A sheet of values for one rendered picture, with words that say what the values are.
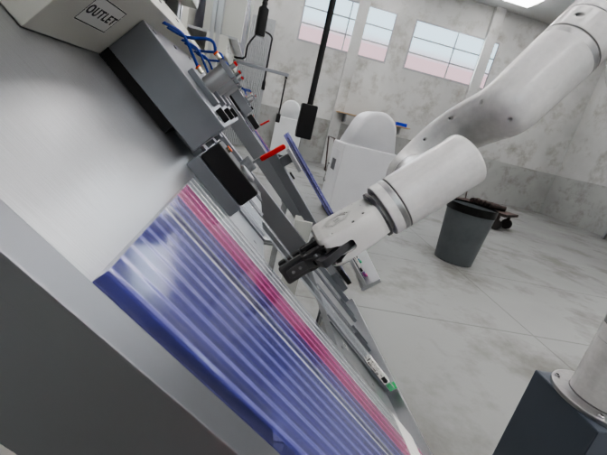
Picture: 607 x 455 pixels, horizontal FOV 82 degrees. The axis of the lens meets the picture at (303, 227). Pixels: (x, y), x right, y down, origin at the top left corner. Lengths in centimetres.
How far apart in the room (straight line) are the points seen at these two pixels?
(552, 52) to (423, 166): 22
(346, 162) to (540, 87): 409
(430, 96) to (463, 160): 1128
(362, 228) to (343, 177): 414
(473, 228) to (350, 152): 173
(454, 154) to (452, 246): 372
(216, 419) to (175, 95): 35
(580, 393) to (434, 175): 68
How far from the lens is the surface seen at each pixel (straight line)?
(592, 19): 66
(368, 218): 50
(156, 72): 45
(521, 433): 115
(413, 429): 66
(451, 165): 54
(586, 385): 104
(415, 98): 1164
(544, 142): 1381
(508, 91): 59
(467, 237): 421
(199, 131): 44
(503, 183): 1331
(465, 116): 62
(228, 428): 18
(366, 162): 468
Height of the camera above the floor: 115
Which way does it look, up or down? 17 degrees down
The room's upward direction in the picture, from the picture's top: 14 degrees clockwise
